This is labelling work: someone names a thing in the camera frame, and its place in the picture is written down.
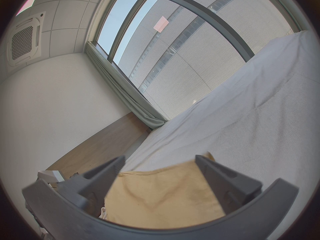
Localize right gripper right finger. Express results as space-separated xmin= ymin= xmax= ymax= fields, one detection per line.
xmin=195 ymin=155 xmax=263 ymax=215

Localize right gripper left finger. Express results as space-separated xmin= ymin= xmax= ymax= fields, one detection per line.
xmin=58 ymin=155 xmax=126 ymax=217

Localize tan shorts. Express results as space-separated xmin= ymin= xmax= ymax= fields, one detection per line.
xmin=100 ymin=152 xmax=227 ymax=228

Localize bed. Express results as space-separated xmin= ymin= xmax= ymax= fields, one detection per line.
xmin=46 ymin=30 xmax=318 ymax=192

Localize grey-green curtain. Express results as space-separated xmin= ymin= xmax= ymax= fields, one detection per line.
xmin=85 ymin=43 xmax=168 ymax=129

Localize window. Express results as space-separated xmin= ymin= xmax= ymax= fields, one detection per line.
xmin=87 ymin=0 xmax=308 ymax=121

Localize white ceiling air conditioner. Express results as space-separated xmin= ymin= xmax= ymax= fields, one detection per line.
xmin=6 ymin=11 xmax=47 ymax=72

